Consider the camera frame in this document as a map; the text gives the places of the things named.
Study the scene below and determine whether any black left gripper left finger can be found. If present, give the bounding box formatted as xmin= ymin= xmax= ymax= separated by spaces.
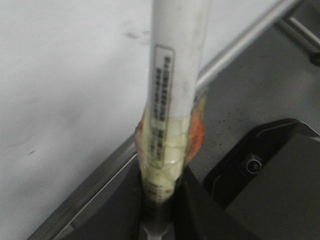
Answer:
xmin=67 ymin=156 xmax=143 ymax=240

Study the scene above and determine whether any white whiteboard with aluminium frame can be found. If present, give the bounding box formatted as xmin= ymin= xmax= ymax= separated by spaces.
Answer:
xmin=0 ymin=0 xmax=301 ymax=240

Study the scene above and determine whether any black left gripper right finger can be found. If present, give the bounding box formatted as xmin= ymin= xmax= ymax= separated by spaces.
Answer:
xmin=173 ymin=166 xmax=258 ymax=240

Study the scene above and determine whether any black device with round socket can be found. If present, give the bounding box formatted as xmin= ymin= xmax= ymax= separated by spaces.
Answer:
xmin=203 ymin=118 xmax=320 ymax=240

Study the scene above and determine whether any white whiteboard marker with tape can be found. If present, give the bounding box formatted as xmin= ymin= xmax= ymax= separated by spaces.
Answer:
xmin=136 ymin=0 xmax=210 ymax=240

